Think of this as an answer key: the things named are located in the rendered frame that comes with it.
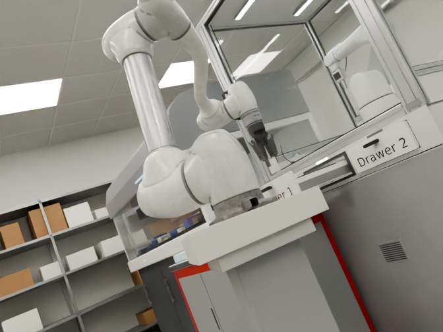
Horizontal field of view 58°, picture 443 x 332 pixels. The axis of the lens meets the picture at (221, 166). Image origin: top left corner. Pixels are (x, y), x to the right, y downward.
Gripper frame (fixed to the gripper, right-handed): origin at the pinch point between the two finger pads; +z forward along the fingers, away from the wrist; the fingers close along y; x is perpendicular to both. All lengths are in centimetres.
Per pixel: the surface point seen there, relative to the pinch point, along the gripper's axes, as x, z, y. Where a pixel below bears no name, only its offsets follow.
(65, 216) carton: 365, -73, -21
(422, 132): -54, 14, 23
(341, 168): -17.9, 13.3, 18.5
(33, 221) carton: 365, -79, -56
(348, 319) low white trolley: 6, 74, 7
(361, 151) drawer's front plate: -28.6, 10.5, 21.4
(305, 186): -18.0, 14.2, -4.5
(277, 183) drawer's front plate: -10.6, 8.7, -10.6
